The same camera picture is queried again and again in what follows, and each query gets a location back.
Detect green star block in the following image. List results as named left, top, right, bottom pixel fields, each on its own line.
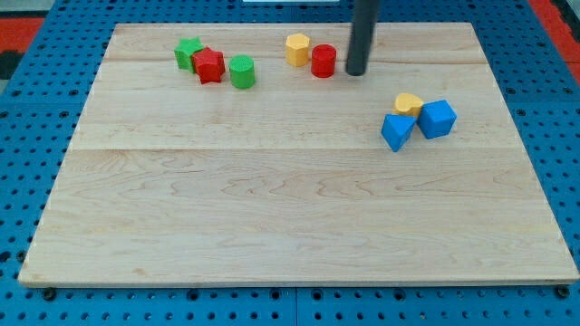
left=174, top=37, right=204, bottom=73

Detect red cylinder block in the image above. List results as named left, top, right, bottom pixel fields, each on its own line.
left=311, top=44, right=336, bottom=78

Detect blue cube block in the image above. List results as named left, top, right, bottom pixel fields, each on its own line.
left=417, top=100, right=457, bottom=139

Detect light wooden board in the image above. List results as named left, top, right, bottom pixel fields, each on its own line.
left=19, top=23, right=579, bottom=288

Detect yellow hexagon block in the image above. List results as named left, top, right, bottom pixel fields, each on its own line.
left=285, top=34, right=310, bottom=67

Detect yellow heart block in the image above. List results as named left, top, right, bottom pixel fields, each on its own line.
left=393, top=92, right=424, bottom=118

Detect green cylinder block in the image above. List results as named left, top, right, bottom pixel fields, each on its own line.
left=228, top=54, right=256, bottom=89

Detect red star block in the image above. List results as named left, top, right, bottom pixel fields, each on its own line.
left=191, top=47, right=226, bottom=84

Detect blue triangle block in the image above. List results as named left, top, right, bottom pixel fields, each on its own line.
left=381, top=114, right=417, bottom=152

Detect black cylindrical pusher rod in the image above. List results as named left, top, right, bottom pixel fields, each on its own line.
left=345, top=0, right=381, bottom=76

